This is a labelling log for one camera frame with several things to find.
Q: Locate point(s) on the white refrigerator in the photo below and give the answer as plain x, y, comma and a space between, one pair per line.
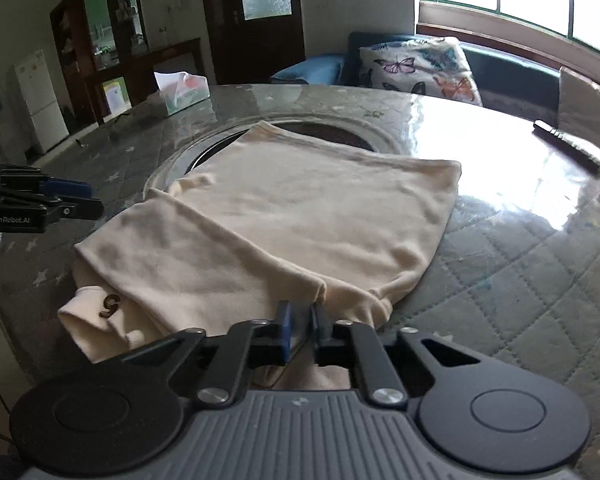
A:
40, 105

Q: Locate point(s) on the low dark wooden sideboard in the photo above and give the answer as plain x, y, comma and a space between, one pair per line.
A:
170, 60

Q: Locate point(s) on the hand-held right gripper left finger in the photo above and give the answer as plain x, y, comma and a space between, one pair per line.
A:
283, 335

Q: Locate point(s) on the dark wooden display cabinet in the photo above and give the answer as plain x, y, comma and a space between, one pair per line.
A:
72, 75

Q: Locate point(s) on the dark wooden glass-panel door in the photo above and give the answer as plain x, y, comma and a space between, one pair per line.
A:
220, 50

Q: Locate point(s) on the cream sweatshirt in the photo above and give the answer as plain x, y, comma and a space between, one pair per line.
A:
305, 210

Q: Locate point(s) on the light blue cushion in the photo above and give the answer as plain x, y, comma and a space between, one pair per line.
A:
310, 67

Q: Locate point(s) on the plain beige pillow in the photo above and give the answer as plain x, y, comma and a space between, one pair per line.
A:
585, 110

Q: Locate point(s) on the black remote control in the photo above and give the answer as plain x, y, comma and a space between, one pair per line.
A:
565, 142

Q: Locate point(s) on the green tissue box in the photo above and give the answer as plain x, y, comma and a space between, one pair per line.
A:
185, 97

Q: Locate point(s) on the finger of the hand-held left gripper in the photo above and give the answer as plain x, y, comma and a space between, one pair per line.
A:
70, 190
80, 210

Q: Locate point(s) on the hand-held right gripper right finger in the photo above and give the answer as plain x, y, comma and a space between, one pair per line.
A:
320, 332

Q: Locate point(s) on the dark blue sofa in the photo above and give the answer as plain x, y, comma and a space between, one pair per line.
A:
510, 75

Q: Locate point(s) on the green bordered board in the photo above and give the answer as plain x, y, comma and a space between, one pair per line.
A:
115, 95

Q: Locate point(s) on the butterfly print pillow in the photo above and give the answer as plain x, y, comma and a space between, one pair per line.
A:
420, 70

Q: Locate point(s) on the round glass turntable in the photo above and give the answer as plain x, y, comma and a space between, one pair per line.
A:
375, 132

